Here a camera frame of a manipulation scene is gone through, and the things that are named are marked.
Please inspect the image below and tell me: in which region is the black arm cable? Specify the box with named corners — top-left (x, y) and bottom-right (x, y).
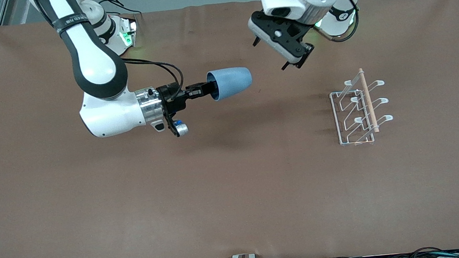
top-left (327, 0), bottom-right (362, 44)
top-left (122, 53), bottom-right (186, 106)

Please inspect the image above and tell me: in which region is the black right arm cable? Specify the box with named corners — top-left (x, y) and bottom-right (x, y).
top-left (122, 53), bottom-right (186, 106)

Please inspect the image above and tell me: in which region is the white wire cup holder rack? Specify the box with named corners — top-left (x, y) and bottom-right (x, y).
top-left (327, 65), bottom-right (397, 149)

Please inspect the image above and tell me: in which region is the brown table mat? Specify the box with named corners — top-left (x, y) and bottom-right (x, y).
top-left (0, 0), bottom-right (459, 258)

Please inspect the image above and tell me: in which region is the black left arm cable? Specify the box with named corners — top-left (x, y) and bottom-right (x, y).
top-left (327, 0), bottom-right (362, 44)

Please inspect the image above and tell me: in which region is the blue plastic cup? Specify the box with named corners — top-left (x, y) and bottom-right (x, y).
top-left (206, 66), bottom-right (254, 102)

